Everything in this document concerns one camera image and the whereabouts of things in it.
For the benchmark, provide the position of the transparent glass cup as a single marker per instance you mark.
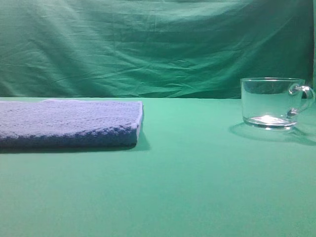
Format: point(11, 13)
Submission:
point(274, 103)

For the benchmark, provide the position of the folded blue towel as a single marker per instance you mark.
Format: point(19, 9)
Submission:
point(56, 123)

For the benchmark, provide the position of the green backdrop cloth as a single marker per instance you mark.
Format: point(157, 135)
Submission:
point(152, 48)

